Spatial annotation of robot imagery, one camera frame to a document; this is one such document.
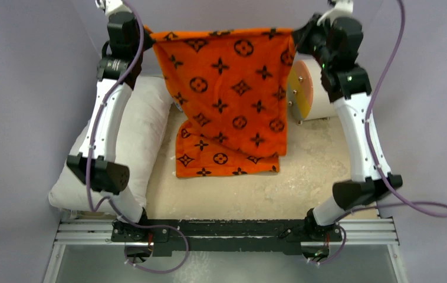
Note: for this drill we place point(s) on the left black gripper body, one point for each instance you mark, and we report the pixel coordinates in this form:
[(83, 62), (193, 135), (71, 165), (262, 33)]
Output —
[(148, 41)]

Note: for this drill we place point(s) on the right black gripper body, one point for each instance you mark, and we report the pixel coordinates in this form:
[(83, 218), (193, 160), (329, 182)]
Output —
[(301, 38)]

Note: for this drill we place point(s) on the white pillow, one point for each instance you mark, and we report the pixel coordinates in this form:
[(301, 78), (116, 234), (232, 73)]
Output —
[(141, 133)]

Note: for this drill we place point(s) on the orange patterned pillowcase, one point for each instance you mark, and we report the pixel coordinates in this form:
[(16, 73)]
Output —
[(232, 87)]

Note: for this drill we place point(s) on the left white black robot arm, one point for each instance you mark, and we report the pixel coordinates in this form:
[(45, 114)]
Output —
[(94, 165)]

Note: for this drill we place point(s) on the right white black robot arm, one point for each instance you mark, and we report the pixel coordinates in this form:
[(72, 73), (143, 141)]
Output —
[(334, 44)]

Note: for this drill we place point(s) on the white cylinder with orange face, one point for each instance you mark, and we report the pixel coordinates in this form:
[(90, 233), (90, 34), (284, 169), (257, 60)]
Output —
[(307, 98)]

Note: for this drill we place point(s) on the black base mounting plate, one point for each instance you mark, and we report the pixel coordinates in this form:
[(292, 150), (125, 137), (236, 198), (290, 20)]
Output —
[(287, 236)]

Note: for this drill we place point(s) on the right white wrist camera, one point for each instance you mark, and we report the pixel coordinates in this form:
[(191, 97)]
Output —
[(339, 8)]

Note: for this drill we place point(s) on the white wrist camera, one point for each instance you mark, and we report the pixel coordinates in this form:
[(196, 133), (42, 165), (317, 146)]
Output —
[(110, 7), (339, 8)]

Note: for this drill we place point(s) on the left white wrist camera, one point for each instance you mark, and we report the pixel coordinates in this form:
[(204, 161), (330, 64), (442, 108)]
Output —
[(110, 7)]

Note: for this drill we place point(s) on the aluminium rail frame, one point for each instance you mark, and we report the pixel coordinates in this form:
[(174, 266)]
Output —
[(317, 157)]

